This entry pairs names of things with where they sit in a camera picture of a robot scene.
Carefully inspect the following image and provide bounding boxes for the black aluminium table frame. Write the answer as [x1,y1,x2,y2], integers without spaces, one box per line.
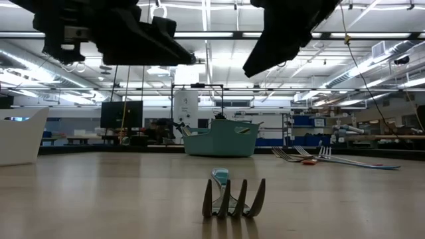
[38,145,425,162]

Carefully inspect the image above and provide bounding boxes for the blue-handled dark fork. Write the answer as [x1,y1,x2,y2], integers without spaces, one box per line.
[201,167,266,219]

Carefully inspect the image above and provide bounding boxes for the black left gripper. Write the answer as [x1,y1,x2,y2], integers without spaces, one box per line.
[33,0,197,66]

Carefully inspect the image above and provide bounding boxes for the white cylindrical device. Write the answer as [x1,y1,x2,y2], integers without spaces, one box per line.
[331,124,365,139]

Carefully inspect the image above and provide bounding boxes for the yellow hanging rope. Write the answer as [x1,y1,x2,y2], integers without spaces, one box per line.
[119,64,131,140]

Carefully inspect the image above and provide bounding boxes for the white air vent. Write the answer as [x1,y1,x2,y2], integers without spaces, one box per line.
[371,40,387,60]

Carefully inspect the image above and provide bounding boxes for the forks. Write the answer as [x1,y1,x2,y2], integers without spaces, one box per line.
[294,145,402,171]

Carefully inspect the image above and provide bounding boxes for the teal plastic bin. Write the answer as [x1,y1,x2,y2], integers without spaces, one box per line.
[181,118,261,158]

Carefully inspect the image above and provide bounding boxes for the blue storage bin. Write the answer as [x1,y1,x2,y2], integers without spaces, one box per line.
[292,135,330,147]
[292,115,313,127]
[260,138,284,147]

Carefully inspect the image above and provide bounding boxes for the black hanging cable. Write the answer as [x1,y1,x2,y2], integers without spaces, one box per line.
[338,0,401,139]
[111,64,119,102]

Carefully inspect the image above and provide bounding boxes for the white cable ring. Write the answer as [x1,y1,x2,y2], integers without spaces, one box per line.
[149,3,168,21]

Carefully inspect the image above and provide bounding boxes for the black monitor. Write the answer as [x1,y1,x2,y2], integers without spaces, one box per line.
[100,100,144,129]

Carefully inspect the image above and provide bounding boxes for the wooden table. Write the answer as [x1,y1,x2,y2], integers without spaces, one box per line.
[41,134,119,146]

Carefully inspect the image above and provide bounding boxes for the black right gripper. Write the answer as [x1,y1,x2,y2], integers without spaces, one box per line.
[244,0,341,79]

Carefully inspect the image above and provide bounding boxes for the white plastic bin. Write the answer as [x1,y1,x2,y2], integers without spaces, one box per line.
[0,106,50,167]

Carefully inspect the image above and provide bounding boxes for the white cabinet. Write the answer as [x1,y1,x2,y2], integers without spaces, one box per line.
[173,90,199,129]

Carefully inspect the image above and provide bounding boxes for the black light bar beam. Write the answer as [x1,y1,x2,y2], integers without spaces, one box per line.
[0,31,425,40]

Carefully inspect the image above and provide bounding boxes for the wooden workbench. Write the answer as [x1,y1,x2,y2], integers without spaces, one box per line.
[343,134,425,141]

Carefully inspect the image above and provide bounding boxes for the silver air duct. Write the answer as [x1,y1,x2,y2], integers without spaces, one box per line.
[0,49,112,100]
[320,39,425,89]

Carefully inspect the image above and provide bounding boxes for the orange-handled silver fork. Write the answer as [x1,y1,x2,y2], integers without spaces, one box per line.
[298,145,383,167]
[300,145,333,166]

